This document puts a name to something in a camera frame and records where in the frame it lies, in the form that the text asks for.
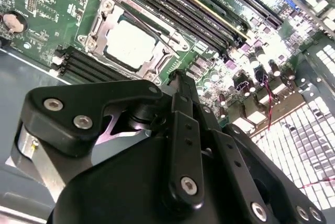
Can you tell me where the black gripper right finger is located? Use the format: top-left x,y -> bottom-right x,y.
182,70 -> 328,224

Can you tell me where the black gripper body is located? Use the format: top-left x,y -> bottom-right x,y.
48,135 -> 252,224

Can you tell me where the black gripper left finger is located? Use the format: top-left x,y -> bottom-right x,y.
10,69 -> 206,211

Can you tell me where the silver CPU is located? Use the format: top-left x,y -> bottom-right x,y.
104,16 -> 164,70

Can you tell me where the metal socket cover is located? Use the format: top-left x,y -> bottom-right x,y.
88,0 -> 184,82

